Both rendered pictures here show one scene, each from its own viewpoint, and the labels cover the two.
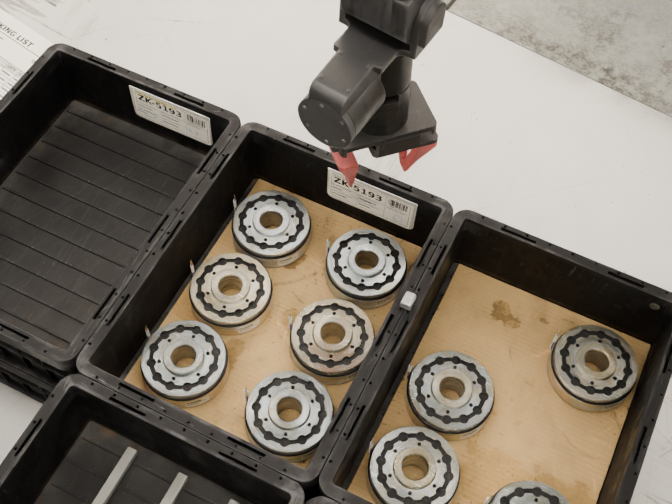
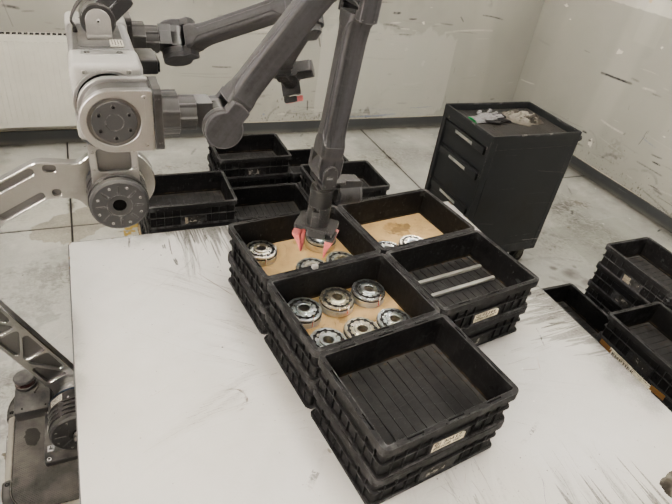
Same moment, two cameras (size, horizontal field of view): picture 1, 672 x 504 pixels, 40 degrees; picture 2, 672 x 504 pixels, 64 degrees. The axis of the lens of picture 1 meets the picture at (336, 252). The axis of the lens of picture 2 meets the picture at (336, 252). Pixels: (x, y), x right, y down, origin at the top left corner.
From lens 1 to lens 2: 1.67 m
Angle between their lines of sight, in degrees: 83
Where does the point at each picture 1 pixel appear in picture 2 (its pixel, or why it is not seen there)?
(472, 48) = (102, 429)
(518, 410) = (292, 262)
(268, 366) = (362, 312)
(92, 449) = not seen: hidden behind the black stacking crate
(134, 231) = (384, 384)
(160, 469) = not seen: hidden behind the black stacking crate
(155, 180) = (361, 401)
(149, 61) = not seen: outside the picture
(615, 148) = (117, 340)
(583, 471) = (290, 244)
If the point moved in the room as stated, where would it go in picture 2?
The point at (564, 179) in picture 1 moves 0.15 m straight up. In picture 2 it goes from (156, 343) to (153, 304)
